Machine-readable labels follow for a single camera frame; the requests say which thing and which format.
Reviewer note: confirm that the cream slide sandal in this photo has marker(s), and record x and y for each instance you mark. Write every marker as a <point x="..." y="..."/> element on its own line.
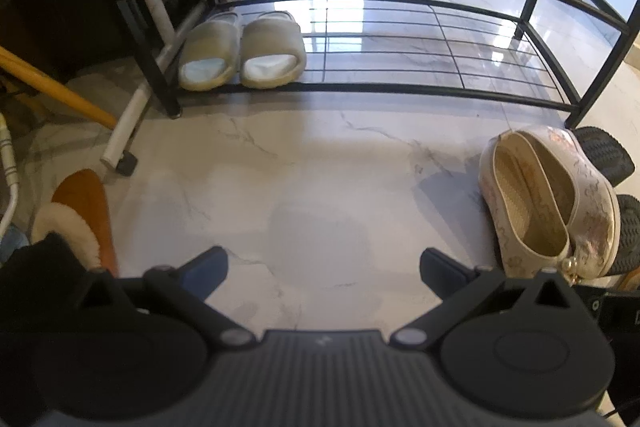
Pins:
<point x="272" y="54"/>
<point x="207" y="57"/>

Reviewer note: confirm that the embroidered cream shoe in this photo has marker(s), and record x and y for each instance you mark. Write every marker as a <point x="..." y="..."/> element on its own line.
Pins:
<point x="525" y="207"/>
<point x="595" y="207"/>

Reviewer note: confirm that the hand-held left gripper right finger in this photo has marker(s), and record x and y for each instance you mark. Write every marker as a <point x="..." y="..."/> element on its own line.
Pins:
<point x="442" y="274"/>

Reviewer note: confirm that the white metal tube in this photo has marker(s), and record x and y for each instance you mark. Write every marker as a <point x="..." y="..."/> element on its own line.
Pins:
<point x="132" y="107"/>

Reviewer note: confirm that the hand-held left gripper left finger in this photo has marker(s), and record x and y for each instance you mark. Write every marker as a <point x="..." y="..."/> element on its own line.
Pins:
<point x="206" y="274"/>

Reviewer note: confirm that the black rubber foot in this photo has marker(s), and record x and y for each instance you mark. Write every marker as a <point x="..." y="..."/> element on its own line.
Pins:
<point x="126" y="164"/>

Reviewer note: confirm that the person's black fleece trouser leg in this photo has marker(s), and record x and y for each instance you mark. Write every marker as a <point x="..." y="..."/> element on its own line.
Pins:
<point x="40" y="277"/>

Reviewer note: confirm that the orange fur-lined slipper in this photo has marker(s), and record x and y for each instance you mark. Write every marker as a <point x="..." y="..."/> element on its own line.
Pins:
<point x="85" y="217"/>

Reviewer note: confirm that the yellow wooden chair leg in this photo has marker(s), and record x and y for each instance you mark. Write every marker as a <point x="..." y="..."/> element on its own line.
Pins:
<point x="55" y="89"/>

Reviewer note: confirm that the dark grey shoe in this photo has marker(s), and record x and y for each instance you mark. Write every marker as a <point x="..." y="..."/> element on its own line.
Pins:
<point x="629" y="232"/>
<point x="602" y="154"/>

